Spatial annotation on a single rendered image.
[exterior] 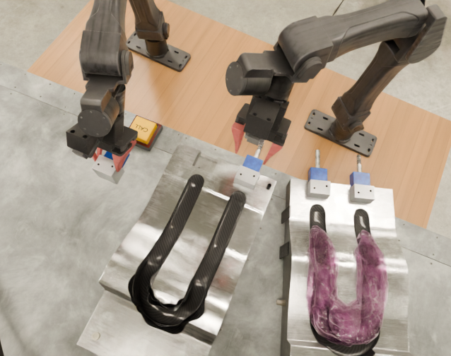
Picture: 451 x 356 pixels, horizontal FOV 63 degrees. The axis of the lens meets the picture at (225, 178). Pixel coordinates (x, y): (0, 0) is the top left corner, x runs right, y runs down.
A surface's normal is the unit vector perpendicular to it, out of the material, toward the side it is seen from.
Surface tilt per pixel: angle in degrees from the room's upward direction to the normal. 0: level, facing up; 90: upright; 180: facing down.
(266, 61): 23
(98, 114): 64
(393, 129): 0
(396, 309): 16
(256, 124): 59
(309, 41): 2
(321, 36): 2
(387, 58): 83
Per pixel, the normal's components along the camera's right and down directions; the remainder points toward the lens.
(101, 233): 0.04, -0.38
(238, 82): -0.85, 0.14
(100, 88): 0.07, -0.74
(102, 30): 0.03, -0.14
